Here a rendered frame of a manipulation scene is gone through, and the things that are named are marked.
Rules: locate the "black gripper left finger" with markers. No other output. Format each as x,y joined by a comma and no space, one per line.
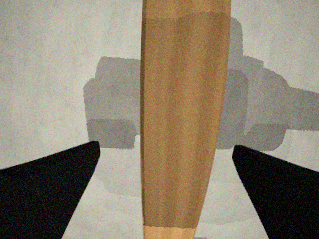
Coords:
38,198

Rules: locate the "long wooden board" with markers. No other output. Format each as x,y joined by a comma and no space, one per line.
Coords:
183,71

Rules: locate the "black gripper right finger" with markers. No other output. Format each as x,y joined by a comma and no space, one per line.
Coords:
285,195

